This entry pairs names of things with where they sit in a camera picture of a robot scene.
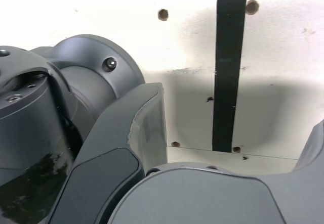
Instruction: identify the black tape strip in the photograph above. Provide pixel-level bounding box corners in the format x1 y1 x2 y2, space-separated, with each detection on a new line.
212 0 249 153

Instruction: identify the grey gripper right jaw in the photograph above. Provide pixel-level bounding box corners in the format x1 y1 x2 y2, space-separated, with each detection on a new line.
107 119 324 224

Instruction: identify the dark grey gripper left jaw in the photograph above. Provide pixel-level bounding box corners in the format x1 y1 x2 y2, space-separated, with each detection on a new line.
47 82 169 224

